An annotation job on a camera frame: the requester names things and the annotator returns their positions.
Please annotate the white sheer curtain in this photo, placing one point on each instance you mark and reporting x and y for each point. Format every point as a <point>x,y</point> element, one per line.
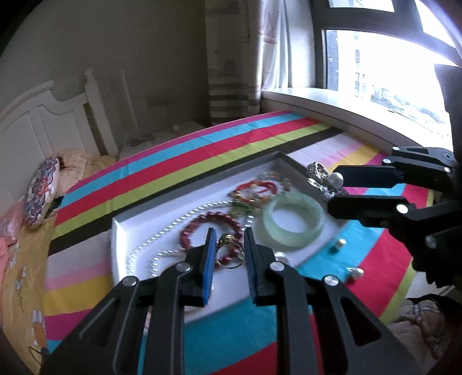
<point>288,43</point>

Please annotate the white nightstand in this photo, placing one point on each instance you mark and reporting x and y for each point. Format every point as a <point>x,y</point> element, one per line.
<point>162,139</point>

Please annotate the dark framed window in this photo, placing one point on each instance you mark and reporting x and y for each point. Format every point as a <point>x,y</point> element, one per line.
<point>379,65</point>

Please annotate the silver rhinestone brooch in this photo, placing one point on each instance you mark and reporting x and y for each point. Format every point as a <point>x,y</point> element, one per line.
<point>319,184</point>

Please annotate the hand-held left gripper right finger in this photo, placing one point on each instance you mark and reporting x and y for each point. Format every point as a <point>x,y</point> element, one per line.
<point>251,268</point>

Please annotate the yellow cartoon print quilt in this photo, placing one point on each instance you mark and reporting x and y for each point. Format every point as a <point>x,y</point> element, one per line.
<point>21,288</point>

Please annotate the white wooden headboard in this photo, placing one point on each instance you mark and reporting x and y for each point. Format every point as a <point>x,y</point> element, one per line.
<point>47,122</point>

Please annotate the beige plaid cloth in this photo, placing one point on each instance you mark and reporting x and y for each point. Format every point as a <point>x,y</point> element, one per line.
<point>426,328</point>

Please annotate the round patterned cushion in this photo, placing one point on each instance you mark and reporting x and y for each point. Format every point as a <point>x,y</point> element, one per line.
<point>41,191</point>

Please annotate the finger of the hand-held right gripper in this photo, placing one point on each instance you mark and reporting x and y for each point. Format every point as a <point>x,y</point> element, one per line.
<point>368,176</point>
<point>364,211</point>

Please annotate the white jewelry tray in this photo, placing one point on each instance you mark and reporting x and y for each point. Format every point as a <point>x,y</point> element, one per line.
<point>144,220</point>

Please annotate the pearl stud earring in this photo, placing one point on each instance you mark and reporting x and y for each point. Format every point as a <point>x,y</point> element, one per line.
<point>338,245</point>
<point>356,274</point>

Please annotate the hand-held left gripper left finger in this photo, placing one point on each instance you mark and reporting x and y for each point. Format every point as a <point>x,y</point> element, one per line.
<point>208,268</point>

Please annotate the beige striped curtain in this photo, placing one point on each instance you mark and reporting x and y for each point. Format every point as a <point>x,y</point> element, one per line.
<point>231,61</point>

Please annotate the green jade bangle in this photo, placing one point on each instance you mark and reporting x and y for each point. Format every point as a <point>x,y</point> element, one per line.
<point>274,230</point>

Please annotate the colourful striped blanket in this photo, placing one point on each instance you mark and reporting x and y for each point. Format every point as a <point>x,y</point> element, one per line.
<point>162,173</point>

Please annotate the white windowsill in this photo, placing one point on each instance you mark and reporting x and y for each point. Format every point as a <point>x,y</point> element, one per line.
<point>325,104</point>

